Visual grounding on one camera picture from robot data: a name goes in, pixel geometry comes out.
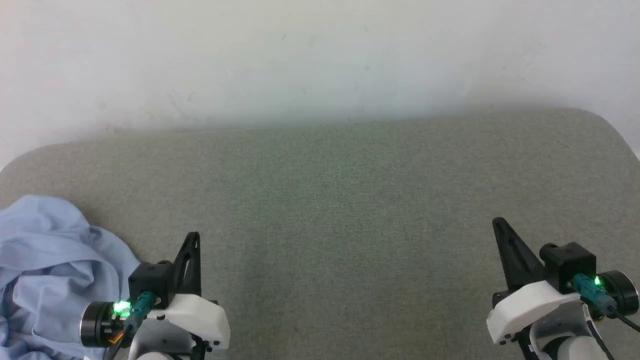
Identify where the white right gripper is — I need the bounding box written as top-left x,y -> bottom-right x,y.
487,217 -> 585,346

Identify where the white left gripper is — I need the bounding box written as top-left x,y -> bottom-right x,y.
127,231 -> 231,360

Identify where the light blue polo shirt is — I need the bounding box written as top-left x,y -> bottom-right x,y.
0,195 -> 142,360

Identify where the grey fabric sofa seat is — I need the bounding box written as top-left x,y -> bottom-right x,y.
0,107 -> 640,360

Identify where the teal plug left camera cable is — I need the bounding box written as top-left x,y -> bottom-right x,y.
102,292 -> 157,360

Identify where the teal plug camera cable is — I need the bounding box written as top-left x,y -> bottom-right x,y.
572,273 -> 640,332
102,292 -> 157,360

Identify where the teal plug right camera cable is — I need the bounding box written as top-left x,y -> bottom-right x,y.
572,273 -> 640,332

